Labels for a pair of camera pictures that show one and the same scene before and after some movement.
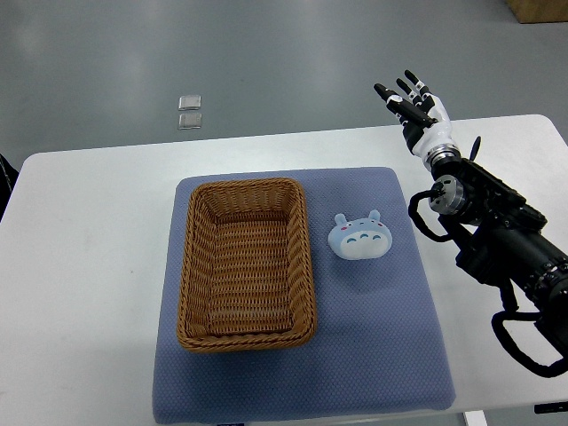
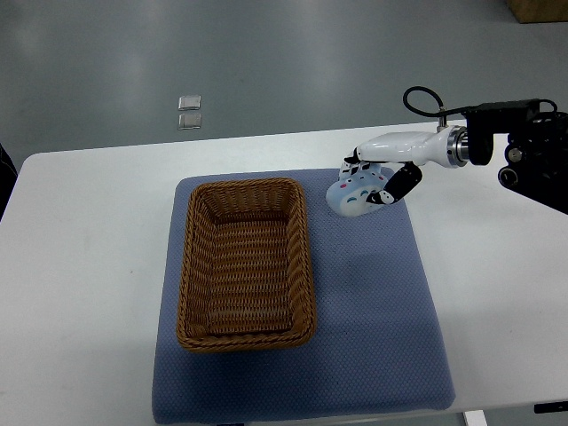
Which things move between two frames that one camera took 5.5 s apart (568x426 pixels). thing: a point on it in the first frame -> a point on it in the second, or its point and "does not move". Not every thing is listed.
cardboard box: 540,11 does not move
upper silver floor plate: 189,103 does not move
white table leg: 476,418 does not move
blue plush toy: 360,238 -> 355,184
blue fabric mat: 378,347 does not move
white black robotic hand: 425,121 -> 446,146
